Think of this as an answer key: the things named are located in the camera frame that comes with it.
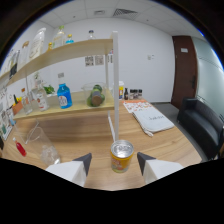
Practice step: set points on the ceiling air vent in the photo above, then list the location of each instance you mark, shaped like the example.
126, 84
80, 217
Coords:
125, 13

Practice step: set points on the wooden two-tier shelf rack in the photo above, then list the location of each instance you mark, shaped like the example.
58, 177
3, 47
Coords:
76, 106

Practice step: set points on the brown door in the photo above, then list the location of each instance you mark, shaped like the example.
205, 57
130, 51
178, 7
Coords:
184, 73

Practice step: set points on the clear bottle orange cap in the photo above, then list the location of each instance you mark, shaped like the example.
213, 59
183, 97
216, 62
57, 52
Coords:
26, 103

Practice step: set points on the green potted plant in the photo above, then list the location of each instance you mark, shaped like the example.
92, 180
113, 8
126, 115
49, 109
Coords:
49, 89

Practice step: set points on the square ceiling fixture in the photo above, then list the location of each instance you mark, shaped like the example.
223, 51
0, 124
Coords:
99, 12

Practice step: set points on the amber liquid bottle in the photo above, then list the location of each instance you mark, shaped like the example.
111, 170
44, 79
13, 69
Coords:
50, 46

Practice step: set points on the white wall switch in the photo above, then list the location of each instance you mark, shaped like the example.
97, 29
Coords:
150, 57

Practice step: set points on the yellow drink can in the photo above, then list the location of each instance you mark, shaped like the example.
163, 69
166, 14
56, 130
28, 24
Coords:
122, 156

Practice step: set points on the clear jar cork lid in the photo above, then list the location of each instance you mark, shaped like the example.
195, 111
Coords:
23, 55

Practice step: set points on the clear drinking glass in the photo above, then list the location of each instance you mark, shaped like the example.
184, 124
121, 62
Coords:
43, 146

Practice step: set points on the dark wooden muddler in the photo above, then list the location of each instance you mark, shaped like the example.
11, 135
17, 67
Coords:
96, 98

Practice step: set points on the clear bottle red label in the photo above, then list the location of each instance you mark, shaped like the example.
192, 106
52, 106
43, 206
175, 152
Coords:
42, 98

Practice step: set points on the small red liquid bottle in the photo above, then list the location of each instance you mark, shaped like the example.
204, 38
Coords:
20, 147

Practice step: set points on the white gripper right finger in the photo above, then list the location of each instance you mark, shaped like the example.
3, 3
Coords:
158, 168

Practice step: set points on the small dark-capped jar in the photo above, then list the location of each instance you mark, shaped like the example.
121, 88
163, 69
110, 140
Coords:
140, 94
131, 94
135, 94

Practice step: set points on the yellow bottle red cap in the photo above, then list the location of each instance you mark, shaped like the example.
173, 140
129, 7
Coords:
121, 90

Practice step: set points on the blue liquid bottle grey cap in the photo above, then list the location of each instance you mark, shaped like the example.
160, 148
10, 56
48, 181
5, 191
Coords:
64, 95

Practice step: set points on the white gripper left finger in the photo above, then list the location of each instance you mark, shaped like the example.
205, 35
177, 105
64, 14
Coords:
68, 170

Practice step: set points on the black white printed sheet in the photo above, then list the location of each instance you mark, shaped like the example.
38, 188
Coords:
89, 60
99, 60
110, 58

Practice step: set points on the clear bottle blue cap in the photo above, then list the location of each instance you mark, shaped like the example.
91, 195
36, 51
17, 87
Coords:
91, 35

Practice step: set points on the orange pot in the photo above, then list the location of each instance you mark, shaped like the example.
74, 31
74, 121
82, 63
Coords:
17, 107

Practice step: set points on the clear jar of limes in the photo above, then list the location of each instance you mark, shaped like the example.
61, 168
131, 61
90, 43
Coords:
87, 95

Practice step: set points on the blue bottle yellow cap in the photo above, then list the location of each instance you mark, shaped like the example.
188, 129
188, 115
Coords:
69, 40

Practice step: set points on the dark brown small bottle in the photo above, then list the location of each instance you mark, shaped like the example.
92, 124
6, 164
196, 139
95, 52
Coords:
126, 94

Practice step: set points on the white folded towel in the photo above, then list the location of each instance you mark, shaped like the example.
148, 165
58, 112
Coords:
153, 120

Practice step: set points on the white door sign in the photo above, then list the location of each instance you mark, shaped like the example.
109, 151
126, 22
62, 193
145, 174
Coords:
184, 50

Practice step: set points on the black sofa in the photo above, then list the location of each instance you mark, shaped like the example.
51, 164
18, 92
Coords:
203, 126

